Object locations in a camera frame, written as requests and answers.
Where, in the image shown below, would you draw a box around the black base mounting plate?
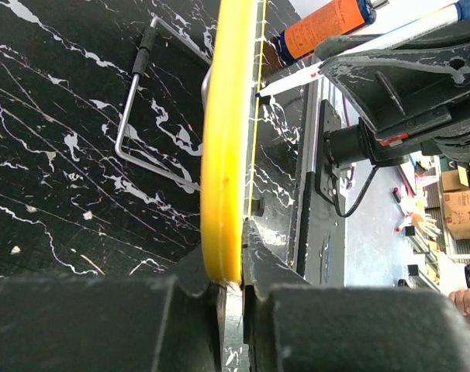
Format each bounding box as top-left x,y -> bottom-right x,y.
295,78 -> 345,288

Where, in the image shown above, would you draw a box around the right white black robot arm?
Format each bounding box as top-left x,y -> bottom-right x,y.
315,19 -> 470,167

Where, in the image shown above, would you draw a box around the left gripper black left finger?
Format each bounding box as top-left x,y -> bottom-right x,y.
0,249 -> 226,371

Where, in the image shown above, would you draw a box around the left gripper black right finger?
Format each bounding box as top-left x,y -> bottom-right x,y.
242,220 -> 470,371

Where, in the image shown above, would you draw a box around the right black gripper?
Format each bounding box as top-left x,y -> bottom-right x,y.
313,19 -> 470,167

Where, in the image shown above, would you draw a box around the metal wire board stand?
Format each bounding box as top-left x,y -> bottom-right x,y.
114,15 -> 211,193

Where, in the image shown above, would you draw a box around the white board with orange frame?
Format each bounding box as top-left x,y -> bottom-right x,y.
200,1 -> 262,284

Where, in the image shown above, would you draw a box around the white marker pen blue cap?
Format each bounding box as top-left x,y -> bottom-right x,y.
255,0 -> 470,98

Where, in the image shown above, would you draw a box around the small blue orange bottle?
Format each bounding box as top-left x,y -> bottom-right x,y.
273,0 -> 376,67

